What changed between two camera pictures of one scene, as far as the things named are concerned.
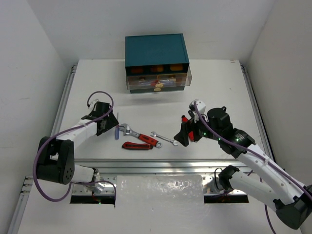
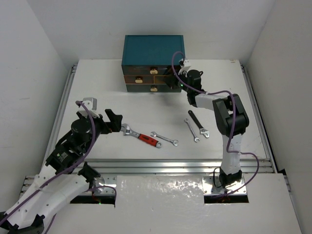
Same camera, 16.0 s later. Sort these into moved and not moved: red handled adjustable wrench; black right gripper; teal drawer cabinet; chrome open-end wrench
Moved: black right gripper
Not moved: teal drawer cabinet; red handled adjustable wrench; chrome open-end wrench
